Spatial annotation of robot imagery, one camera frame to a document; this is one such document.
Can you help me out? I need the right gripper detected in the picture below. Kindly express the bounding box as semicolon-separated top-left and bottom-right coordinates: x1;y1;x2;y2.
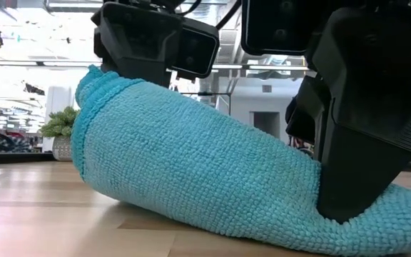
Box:
319;0;411;22

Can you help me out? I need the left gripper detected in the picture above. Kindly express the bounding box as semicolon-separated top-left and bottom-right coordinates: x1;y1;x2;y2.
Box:
91;0;199;89

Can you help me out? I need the blue microfiber towel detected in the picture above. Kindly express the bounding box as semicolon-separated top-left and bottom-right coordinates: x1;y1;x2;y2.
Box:
70;64;411;257

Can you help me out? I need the person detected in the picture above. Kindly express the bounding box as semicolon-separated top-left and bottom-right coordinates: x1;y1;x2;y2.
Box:
290;137;314;158

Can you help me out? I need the green plant in patterned pot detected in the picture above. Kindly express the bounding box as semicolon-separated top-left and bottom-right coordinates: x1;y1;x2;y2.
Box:
39;106;81;162

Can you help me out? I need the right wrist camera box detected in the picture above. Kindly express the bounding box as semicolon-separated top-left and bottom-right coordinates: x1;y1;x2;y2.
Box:
240;0;323;57

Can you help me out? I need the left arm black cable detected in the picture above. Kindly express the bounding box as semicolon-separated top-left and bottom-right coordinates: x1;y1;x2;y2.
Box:
176;0;243;30

